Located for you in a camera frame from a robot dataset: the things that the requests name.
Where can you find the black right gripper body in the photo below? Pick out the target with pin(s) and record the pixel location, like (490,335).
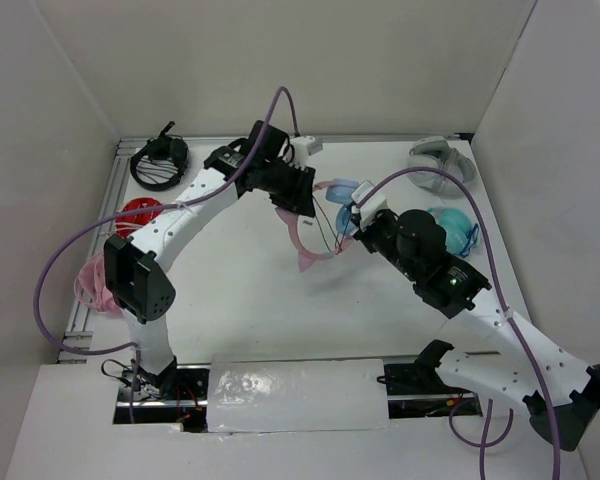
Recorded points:
(380,234)

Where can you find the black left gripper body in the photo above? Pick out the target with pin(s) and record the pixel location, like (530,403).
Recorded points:
(284,182)

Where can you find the blue pink cat-ear headphones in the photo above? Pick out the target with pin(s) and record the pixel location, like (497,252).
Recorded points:
(339,192)

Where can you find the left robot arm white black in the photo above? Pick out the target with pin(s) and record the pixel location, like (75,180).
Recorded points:
(136,267)

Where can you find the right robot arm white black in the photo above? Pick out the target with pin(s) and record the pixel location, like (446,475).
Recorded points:
(533,376)

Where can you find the grey white headphones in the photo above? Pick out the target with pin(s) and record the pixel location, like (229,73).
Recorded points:
(435,152)

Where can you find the red headphones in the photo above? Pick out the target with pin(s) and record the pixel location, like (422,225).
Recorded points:
(137,213)

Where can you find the white taped front panel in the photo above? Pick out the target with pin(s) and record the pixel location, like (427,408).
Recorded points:
(304,396)

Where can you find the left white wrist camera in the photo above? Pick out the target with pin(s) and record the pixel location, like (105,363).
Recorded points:
(299,149)

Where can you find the black wired headphones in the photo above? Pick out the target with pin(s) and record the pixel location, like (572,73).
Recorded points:
(162,162)

